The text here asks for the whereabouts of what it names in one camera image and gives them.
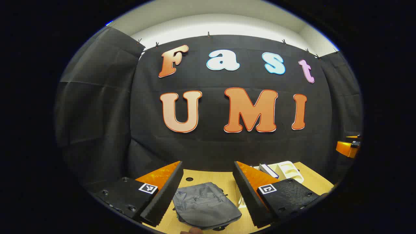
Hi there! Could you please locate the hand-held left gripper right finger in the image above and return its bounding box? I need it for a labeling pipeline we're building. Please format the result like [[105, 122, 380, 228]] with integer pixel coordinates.
[[232, 161, 329, 229]]

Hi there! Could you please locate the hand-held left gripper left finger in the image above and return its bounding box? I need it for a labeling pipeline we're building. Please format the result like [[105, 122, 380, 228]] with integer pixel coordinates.
[[92, 161, 184, 227]]

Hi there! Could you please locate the night scene cover book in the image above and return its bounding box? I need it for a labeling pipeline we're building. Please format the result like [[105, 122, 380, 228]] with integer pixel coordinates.
[[259, 163, 280, 179]]

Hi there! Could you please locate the grey schoolbag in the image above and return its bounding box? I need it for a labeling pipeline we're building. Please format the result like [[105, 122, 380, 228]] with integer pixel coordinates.
[[172, 182, 242, 230]]

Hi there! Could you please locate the white bookshelf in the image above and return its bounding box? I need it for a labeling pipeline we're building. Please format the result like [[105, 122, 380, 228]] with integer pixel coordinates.
[[237, 161, 305, 209]]

